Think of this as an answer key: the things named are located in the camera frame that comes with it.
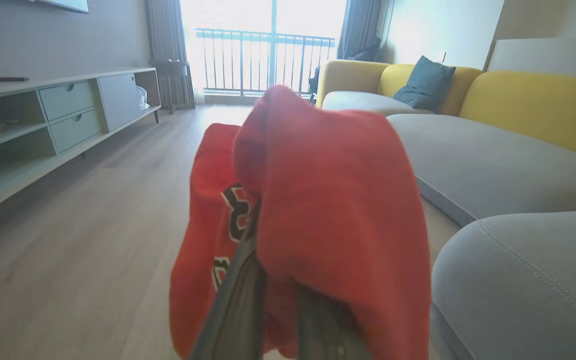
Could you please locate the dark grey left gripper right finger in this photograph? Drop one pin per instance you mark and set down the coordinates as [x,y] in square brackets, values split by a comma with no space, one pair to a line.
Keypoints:
[325,332]

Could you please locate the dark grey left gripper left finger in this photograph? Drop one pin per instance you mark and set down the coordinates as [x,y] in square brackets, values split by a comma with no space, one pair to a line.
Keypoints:
[235,305]

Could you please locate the red jersey with lettering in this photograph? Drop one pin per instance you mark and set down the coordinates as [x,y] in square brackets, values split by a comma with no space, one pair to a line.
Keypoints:
[328,200]

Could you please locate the clear plastic bag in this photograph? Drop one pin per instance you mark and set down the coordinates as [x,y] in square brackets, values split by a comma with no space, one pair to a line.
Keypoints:
[141,97]

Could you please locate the grey and yellow sofa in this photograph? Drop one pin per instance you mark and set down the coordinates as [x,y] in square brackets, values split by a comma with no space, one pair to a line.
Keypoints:
[488,160]

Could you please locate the dark bag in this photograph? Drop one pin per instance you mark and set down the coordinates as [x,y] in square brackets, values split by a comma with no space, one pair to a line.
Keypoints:
[314,80]

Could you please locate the dark metal balcony railing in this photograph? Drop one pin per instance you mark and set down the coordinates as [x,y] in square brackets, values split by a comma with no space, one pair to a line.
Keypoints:
[248,62]

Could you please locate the dark round side table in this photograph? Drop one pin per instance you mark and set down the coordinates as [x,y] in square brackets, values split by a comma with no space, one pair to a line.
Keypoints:
[170,67]

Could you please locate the pale green TV cabinet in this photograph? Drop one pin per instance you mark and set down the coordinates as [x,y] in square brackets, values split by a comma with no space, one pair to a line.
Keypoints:
[73,112]

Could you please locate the teal throw cushion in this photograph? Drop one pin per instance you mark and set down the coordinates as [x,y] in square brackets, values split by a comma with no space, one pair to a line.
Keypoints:
[425,82]

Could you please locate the grey striped curtain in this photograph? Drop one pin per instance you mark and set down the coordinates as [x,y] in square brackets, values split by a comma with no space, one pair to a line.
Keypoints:
[165,35]

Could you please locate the dark blue-grey curtain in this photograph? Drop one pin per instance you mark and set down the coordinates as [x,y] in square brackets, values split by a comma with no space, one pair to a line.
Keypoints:
[360,25]

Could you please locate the black remote control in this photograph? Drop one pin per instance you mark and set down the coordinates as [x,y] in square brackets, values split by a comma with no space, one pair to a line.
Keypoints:
[8,79]

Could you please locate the white flat panel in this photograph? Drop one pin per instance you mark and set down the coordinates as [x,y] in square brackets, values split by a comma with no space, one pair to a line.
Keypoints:
[548,55]

